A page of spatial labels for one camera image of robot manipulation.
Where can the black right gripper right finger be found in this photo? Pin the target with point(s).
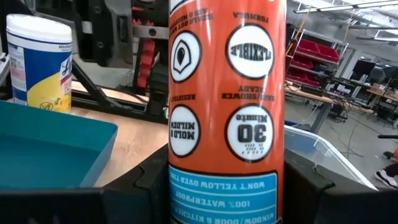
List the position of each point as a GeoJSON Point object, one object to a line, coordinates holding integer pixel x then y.
{"type": "Point", "coordinates": [342, 208]}

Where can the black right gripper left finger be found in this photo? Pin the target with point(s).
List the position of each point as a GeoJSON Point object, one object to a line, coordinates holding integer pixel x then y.
{"type": "Point", "coordinates": [77, 208]}

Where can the orange sealant tube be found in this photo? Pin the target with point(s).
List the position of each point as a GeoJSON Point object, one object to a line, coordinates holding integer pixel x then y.
{"type": "Point", "coordinates": [217, 93]}

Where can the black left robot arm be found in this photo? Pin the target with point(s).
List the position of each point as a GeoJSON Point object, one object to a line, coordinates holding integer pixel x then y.
{"type": "Point", "coordinates": [93, 37]}

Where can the person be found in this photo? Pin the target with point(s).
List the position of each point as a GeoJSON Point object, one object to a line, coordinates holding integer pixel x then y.
{"type": "Point", "coordinates": [387, 177]}

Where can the clear plastic bin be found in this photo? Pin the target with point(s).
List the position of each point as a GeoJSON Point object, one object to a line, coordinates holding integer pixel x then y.
{"type": "Point", "coordinates": [317, 149]}

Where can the teal plastic tray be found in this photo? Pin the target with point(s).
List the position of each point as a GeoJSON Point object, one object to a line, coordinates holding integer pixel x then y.
{"type": "Point", "coordinates": [46, 149]}

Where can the wooden workshop desk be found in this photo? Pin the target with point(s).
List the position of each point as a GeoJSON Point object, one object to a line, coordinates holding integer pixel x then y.
{"type": "Point", "coordinates": [314, 99]}

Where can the red bin storage rack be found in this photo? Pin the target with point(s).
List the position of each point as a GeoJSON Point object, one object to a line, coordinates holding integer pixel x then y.
{"type": "Point", "coordinates": [311, 53]}

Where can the black table frame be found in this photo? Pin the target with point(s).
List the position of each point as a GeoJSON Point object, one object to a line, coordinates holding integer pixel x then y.
{"type": "Point", "coordinates": [102, 104]}

